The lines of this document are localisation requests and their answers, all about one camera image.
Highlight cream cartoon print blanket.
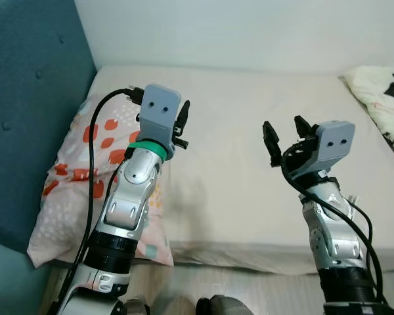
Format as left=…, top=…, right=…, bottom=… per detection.
left=343, top=66, right=394, bottom=161

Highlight pink pillow orange spots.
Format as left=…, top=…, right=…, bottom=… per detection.
left=26, top=89, right=175, bottom=268

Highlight beige mattress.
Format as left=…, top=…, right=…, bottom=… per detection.
left=49, top=64, right=394, bottom=275

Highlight blue padded headboard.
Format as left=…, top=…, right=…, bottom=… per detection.
left=0, top=0, right=98, bottom=253

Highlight grey robot right leg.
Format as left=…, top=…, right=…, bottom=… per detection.
left=196, top=295, right=253, bottom=315

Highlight grey robot leg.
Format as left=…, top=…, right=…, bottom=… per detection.
left=196, top=295, right=253, bottom=315
left=121, top=297, right=152, bottom=315

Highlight grey robot left leg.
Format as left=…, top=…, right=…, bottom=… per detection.
left=121, top=297, right=152, bottom=315

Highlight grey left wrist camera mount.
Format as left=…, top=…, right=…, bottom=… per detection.
left=137, top=84, right=183, bottom=158

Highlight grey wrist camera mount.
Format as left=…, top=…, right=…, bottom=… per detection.
left=313, top=121, right=357, bottom=173
left=137, top=84, right=183, bottom=158

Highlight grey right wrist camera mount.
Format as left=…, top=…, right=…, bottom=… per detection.
left=313, top=121, right=357, bottom=173

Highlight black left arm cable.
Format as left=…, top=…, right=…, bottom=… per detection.
left=56, top=87, right=145, bottom=315

